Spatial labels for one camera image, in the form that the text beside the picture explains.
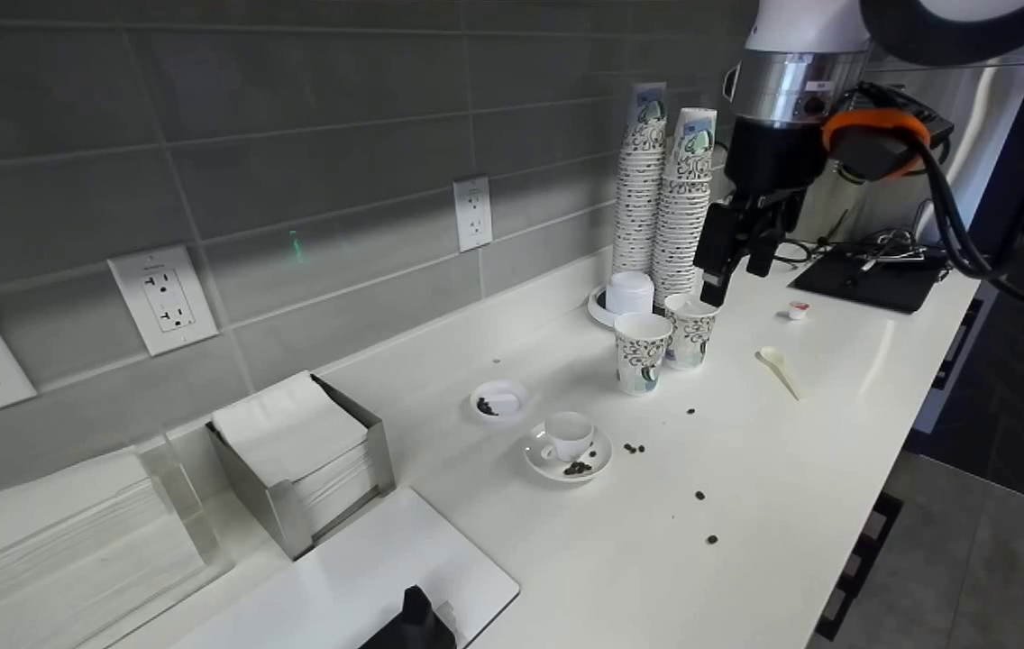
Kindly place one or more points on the white wall outlet far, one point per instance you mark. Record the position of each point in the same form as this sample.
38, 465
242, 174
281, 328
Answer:
472, 212

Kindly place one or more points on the white plastic spoon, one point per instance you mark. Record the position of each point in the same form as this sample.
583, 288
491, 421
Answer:
776, 366

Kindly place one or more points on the steel napkin dispenser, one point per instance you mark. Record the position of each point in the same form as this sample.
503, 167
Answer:
300, 455

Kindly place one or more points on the stack of white lids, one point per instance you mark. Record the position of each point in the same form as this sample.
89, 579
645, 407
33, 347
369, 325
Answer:
627, 293

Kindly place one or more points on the patterned paper cup rear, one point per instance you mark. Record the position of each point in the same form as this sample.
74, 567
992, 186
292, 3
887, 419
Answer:
692, 325

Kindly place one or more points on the black mat with items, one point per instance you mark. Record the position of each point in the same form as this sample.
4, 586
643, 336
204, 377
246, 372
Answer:
887, 272

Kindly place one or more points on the white wall outlet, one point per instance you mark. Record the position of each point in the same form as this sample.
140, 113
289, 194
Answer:
163, 295
472, 212

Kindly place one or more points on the patterned paper cup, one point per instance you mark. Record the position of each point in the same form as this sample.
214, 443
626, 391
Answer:
640, 352
692, 325

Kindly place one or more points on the white tray with black object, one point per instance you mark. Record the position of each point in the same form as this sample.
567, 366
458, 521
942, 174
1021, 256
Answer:
352, 586

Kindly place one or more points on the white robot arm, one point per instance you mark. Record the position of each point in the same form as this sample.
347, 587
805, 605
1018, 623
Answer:
791, 113

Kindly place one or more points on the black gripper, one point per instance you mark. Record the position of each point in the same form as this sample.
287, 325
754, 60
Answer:
769, 171

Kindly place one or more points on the white wall outlet near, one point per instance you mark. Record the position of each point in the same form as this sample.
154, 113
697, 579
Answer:
163, 295

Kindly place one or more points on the tall paper cup stack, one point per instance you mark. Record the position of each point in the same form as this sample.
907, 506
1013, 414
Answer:
640, 174

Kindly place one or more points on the small white dish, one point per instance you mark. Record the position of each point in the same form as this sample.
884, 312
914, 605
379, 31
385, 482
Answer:
497, 402

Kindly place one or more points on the round cup holder tray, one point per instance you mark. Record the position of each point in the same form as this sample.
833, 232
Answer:
599, 312

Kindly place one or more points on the patterned paper cup front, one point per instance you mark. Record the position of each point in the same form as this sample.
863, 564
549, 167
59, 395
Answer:
640, 352

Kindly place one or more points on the white tea cup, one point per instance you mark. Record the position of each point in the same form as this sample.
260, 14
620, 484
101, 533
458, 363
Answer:
563, 438

